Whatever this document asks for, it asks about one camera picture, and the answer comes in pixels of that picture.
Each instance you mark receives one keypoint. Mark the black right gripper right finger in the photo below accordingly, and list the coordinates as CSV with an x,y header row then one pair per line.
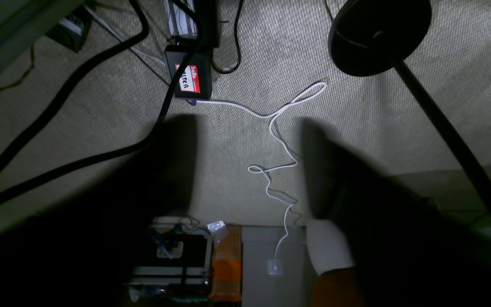
x,y
405,253

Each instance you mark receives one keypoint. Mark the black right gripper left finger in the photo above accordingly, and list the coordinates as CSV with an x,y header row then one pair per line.
x,y
81,253

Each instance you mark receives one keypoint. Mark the black and white equipment case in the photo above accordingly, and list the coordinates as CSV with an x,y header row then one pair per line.
x,y
174,263

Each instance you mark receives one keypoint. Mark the orange package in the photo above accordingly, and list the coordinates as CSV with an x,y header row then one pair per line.
x,y
227,266

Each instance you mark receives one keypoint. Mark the black box with red label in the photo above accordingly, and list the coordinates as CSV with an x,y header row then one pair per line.
x,y
195,83

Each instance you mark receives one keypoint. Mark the black round lamp base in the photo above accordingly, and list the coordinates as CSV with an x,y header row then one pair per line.
x,y
363,31

